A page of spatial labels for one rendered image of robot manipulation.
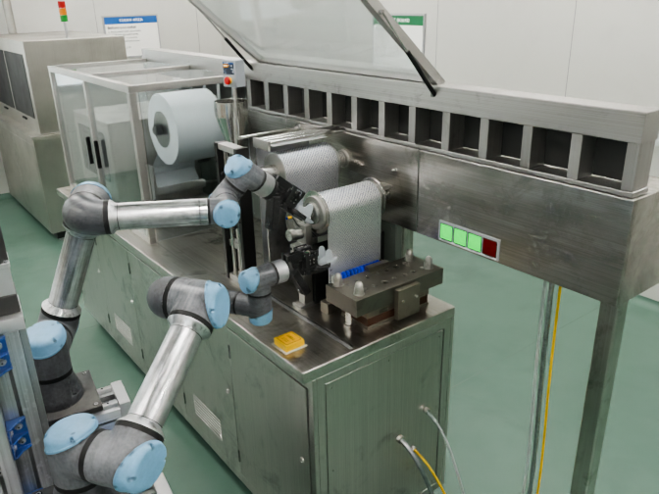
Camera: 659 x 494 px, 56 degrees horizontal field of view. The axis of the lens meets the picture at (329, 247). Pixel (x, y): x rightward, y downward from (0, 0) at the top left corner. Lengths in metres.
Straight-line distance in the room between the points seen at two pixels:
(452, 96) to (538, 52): 2.67
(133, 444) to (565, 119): 1.33
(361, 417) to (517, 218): 0.82
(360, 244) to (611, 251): 0.84
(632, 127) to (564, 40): 2.88
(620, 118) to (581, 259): 0.39
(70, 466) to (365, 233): 1.20
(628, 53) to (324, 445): 3.12
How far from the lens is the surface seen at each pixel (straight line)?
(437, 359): 2.29
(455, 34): 5.10
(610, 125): 1.72
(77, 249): 1.96
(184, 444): 3.11
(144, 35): 7.65
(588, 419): 2.24
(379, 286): 2.06
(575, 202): 1.80
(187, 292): 1.61
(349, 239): 2.14
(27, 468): 1.83
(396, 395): 2.21
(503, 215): 1.95
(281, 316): 2.17
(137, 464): 1.44
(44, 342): 1.95
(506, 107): 1.89
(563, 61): 4.54
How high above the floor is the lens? 1.93
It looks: 22 degrees down
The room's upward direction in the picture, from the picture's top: 1 degrees counter-clockwise
